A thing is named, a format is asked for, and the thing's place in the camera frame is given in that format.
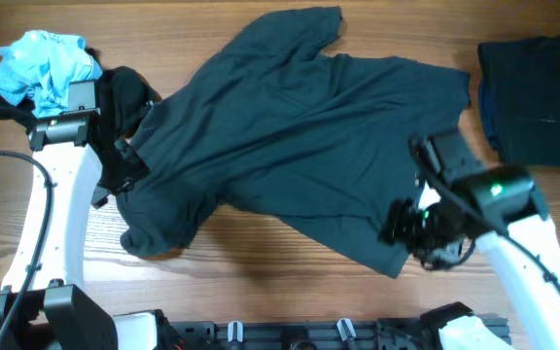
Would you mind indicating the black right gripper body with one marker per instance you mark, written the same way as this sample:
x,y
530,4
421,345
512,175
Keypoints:
x,y
424,231

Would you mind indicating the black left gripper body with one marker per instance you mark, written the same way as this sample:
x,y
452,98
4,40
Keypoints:
x,y
123,170

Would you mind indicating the dark green t-shirt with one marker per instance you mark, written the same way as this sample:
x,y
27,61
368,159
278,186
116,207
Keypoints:
x,y
272,125

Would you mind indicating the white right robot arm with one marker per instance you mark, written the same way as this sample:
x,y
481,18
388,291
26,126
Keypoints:
x,y
464,207

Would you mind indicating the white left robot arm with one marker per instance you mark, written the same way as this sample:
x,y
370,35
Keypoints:
x,y
80,159

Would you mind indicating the black garment with logo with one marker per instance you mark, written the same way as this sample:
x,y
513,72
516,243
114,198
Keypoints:
x,y
103,110

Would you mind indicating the light blue crumpled garment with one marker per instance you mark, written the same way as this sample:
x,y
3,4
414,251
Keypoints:
x,y
40,66

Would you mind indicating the folded dark navy garment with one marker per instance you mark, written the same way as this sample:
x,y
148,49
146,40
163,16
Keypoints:
x,y
519,99

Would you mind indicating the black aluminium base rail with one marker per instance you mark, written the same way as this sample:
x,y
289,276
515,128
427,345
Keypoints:
x,y
400,333

